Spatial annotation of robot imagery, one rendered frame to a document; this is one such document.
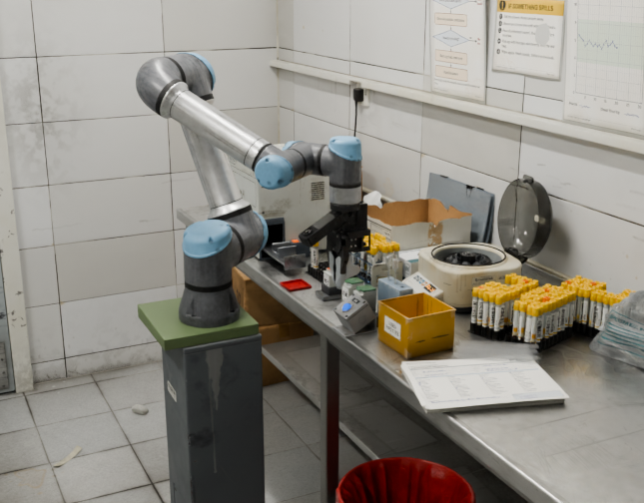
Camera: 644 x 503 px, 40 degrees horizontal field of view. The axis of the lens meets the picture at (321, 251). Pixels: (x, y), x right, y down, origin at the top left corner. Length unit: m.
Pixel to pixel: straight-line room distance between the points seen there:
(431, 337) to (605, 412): 0.43
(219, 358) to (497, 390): 0.68
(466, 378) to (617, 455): 0.37
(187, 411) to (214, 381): 0.10
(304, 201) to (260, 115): 1.37
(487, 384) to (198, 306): 0.71
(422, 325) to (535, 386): 0.29
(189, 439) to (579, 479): 0.99
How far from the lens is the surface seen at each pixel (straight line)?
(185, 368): 2.16
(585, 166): 2.41
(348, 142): 2.03
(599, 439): 1.81
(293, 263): 2.59
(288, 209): 2.73
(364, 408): 3.15
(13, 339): 3.97
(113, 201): 3.93
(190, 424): 2.22
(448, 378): 1.94
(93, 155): 3.87
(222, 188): 2.23
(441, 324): 2.08
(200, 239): 2.11
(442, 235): 2.67
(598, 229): 2.40
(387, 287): 2.24
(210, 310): 2.16
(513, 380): 1.96
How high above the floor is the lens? 1.72
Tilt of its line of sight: 18 degrees down
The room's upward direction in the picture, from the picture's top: straight up
